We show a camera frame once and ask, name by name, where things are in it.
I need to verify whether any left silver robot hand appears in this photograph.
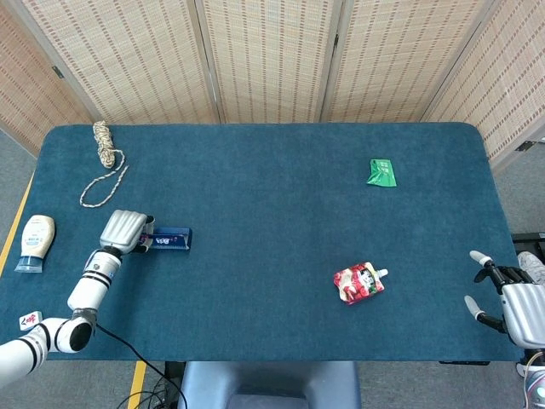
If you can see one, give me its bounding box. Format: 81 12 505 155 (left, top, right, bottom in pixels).
99 209 157 256

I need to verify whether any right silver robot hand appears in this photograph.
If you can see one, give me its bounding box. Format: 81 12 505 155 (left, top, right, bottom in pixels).
463 250 545 349

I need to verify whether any blue glasses case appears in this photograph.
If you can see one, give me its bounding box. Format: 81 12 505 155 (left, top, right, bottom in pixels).
142 227 192 252

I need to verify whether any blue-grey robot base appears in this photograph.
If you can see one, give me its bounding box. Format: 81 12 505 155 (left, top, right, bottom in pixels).
177 360 362 409

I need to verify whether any grey knit shoe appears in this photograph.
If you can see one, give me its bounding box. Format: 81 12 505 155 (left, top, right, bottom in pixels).
517 251 545 285

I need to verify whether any cream squeeze sauce bottle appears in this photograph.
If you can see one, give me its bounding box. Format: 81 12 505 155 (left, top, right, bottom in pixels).
14 214 56 274

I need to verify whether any white mahjong tile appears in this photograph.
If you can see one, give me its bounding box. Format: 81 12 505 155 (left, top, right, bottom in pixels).
18 310 44 332

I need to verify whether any black table leg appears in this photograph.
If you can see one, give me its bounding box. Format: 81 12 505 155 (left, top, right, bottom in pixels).
163 360 185 404

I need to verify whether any woven bamboo screen panel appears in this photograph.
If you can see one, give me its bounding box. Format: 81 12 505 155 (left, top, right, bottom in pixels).
12 0 222 125
194 0 344 124
421 0 545 174
0 3 93 157
321 0 499 124

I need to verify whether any red spouted drink pouch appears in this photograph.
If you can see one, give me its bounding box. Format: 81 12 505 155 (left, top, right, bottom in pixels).
333 261 389 307

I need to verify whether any green crumpled snack packet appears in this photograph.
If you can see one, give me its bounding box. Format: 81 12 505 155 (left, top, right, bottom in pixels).
365 158 398 187

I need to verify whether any beige braided rope bundle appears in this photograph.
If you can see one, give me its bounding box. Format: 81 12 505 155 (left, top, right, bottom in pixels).
78 120 129 209

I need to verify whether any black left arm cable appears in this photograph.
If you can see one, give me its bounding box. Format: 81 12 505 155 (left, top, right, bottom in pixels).
94 323 188 409

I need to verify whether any black floor cable bundle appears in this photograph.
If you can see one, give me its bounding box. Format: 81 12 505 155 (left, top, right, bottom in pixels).
117 377 180 409

